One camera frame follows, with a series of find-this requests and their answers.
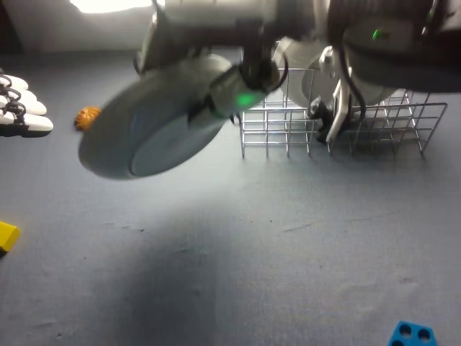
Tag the grey table cloth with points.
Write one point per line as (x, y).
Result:
(252, 252)

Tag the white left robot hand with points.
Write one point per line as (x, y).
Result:
(21, 115)

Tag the blue pentagon block with holes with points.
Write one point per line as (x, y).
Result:
(410, 335)

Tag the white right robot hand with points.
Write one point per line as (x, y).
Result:
(216, 14)

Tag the orange swirl cookie toy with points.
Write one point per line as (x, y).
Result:
(84, 117)

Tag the yellow rectangular block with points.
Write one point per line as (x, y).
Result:
(7, 238)

